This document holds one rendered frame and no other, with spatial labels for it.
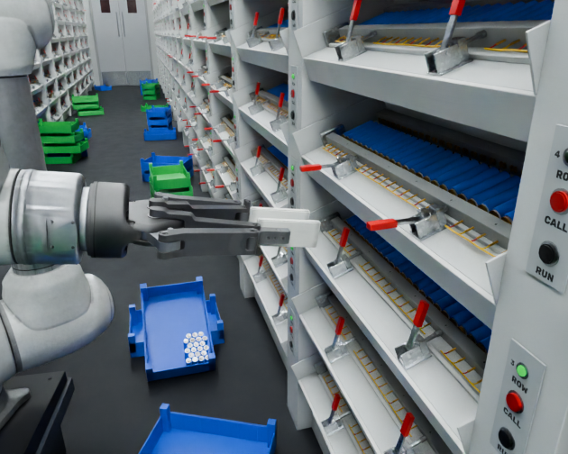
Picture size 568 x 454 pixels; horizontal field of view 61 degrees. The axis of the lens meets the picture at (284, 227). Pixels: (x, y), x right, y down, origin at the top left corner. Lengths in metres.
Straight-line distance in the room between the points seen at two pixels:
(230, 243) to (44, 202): 0.17
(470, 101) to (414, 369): 0.36
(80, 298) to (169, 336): 0.57
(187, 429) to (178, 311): 0.44
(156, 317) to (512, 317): 1.32
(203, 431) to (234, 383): 0.20
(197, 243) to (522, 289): 0.29
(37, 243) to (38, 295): 0.59
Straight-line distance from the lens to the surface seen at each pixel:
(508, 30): 0.57
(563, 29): 0.42
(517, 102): 0.46
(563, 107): 0.42
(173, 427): 1.40
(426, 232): 0.61
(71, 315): 1.10
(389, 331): 0.76
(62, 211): 0.47
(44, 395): 1.23
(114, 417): 1.48
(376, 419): 0.89
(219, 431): 1.35
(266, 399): 1.46
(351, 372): 0.97
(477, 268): 0.54
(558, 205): 0.41
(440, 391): 0.67
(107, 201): 0.48
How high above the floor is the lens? 0.97
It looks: 22 degrees down
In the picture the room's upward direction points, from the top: straight up
